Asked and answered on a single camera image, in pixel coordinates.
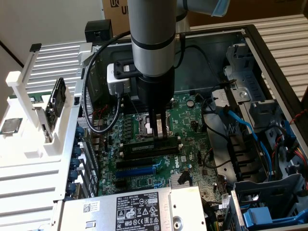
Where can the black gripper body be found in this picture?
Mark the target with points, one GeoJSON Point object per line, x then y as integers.
{"type": "Point", "coordinates": [156, 91]}

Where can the green RAM stick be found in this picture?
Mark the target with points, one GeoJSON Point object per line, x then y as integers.
{"type": "Point", "coordinates": [36, 99]}
{"type": "Point", "coordinates": [149, 146]}

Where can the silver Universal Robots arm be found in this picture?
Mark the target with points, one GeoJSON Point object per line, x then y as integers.
{"type": "Point", "coordinates": [151, 36]}

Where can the black RAM slot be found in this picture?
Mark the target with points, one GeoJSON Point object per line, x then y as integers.
{"type": "Point", "coordinates": [146, 154]}

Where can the CPU socket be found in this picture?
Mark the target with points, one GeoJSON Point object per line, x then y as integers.
{"type": "Point", "coordinates": [143, 125]}

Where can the green Dell motherboard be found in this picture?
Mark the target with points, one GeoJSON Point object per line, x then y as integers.
{"type": "Point", "coordinates": [192, 134]}

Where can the round coin battery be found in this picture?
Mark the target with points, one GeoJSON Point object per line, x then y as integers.
{"type": "Point", "coordinates": [190, 103]}

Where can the long black expansion slot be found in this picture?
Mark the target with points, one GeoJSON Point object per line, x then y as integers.
{"type": "Point", "coordinates": [134, 163]}

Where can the blue expansion slot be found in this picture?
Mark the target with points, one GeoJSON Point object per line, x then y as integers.
{"type": "Point", "coordinates": [135, 172]}

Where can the silver chipset heatsink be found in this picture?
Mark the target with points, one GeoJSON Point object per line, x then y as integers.
{"type": "Point", "coordinates": [176, 180]}

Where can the open grey PC case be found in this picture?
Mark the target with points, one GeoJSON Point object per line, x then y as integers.
{"type": "Point", "coordinates": [204, 67]}

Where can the short black expansion slot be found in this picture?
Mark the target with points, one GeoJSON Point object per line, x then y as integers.
{"type": "Point", "coordinates": [121, 184]}

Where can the small black box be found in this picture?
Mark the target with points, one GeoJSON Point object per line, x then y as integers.
{"type": "Point", "coordinates": [98, 31]}

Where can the silver power supply unit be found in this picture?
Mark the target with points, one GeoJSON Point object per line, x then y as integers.
{"type": "Point", "coordinates": [134, 211]}

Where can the brown cardboard box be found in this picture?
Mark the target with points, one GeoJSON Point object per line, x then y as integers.
{"type": "Point", "coordinates": [115, 9]}

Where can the grey metal disk bay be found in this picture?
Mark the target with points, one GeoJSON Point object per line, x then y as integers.
{"type": "Point", "coordinates": [247, 79]}

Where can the black hard disk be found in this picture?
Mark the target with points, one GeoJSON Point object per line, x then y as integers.
{"type": "Point", "coordinates": [58, 97]}

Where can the white parts rack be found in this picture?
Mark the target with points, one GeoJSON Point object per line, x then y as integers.
{"type": "Point", "coordinates": [29, 154]}

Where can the blue plastic drive latch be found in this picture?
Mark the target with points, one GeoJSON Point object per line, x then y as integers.
{"type": "Point", "coordinates": [258, 215]}

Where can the silver CPU chip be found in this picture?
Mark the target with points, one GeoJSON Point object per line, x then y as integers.
{"type": "Point", "coordinates": [10, 125]}

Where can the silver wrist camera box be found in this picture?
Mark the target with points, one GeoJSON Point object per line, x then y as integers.
{"type": "Point", "coordinates": [116, 83]}

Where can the graphics card with bracket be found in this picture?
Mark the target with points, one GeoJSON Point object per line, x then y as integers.
{"type": "Point", "coordinates": [47, 125]}

